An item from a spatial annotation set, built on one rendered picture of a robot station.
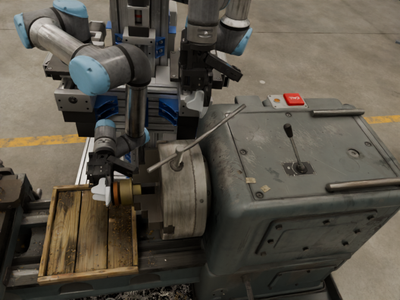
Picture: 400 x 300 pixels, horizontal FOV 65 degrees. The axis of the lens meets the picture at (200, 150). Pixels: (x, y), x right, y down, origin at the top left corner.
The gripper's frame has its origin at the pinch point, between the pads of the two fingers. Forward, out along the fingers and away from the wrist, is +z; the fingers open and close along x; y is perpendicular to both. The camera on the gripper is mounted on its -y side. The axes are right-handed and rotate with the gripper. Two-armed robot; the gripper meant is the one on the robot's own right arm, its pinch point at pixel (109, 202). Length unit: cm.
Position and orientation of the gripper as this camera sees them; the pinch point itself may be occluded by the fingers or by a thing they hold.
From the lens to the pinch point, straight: 101.7
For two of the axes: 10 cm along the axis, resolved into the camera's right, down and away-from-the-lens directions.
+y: -9.8, 0.5, -2.0
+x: 1.2, -6.8, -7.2
